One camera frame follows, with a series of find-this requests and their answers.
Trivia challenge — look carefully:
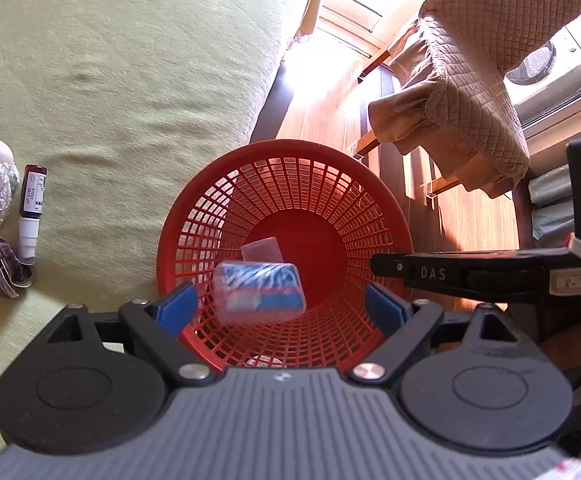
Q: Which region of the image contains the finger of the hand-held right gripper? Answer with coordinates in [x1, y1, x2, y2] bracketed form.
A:
[371, 250, 551, 305]

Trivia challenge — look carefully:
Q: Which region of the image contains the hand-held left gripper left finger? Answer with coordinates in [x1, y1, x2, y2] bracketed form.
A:
[40, 282, 218, 388]

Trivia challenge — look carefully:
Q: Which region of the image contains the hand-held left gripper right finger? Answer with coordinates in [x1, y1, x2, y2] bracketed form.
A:
[349, 282, 526, 387]

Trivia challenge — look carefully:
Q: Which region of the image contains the blue plastic-wrapped packet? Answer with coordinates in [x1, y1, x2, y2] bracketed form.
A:
[214, 261, 305, 327]

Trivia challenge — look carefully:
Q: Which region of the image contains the clear plastic box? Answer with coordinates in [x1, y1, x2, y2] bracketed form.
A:
[240, 236, 284, 264]

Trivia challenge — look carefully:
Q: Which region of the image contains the red plastic mesh basket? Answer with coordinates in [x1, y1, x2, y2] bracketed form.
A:
[156, 139, 414, 373]

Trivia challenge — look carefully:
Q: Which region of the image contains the brown bottle with white cap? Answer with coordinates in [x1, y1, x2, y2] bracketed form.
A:
[18, 164, 48, 266]

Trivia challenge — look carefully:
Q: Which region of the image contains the grey plastic bag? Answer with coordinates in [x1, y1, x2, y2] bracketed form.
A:
[531, 205, 576, 243]
[529, 165, 574, 206]

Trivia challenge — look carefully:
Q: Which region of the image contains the white washing machine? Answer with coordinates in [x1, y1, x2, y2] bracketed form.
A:
[503, 22, 581, 126]

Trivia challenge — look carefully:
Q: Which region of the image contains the chair with quilted beige cover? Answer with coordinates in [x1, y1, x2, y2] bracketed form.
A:
[355, 0, 581, 208]

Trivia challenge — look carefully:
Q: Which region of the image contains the sofa with green cover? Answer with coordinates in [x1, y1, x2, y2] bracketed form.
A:
[0, 0, 332, 466]

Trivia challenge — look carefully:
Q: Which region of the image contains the sliding door frame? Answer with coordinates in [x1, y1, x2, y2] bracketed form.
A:
[318, 0, 464, 58]

